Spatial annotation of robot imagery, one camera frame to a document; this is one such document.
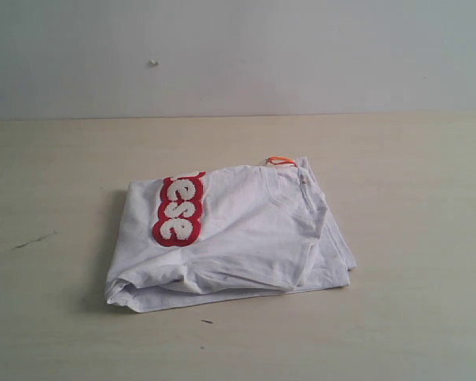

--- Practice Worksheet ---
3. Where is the orange neck label tag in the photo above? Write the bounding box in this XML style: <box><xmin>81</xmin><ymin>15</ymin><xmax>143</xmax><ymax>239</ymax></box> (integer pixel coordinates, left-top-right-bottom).
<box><xmin>266</xmin><ymin>156</ymin><xmax>298</xmax><ymax>167</ymax></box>

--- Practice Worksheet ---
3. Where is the white t-shirt red lettering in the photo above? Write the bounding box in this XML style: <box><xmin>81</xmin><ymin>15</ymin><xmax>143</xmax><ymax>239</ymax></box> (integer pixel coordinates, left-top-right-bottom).
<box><xmin>105</xmin><ymin>157</ymin><xmax>357</xmax><ymax>313</ymax></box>

